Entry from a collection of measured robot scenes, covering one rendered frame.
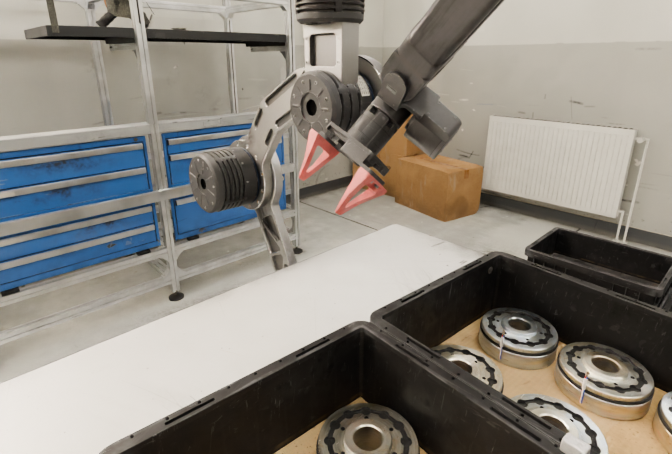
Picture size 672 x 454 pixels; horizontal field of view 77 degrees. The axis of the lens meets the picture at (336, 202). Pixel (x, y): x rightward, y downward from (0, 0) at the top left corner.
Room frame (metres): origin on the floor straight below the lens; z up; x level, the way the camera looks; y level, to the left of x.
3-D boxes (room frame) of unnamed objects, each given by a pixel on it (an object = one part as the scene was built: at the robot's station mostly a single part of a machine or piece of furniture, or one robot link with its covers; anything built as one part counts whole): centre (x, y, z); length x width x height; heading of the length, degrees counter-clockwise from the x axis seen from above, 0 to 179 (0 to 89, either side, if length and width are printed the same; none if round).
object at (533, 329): (0.52, -0.26, 0.86); 0.05 x 0.05 x 0.01
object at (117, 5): (2.19, 0.99, 1.44); 0.25 x 0.16 x 0.18; 134
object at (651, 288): (1.31, -0.90, 0.37); 0.40 x 0.30 x 0.45; 44
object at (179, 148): (2.28, 0.57, 0.60); 0.72 x 0.03 x 0.56; 134
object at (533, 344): (0.52, -0.26, 0.86); 0.10 x 0.10 x 0.01
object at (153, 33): (2.34, 0.84, 1.32); 1.20 x 0.45 x 0.06; 134
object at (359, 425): (0.33, -0.03, 0.86); 0.05 x 0.05 x 0.01
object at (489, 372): (0.43, -0.15, 0.86); 0.10 x 0.10 x 0.01
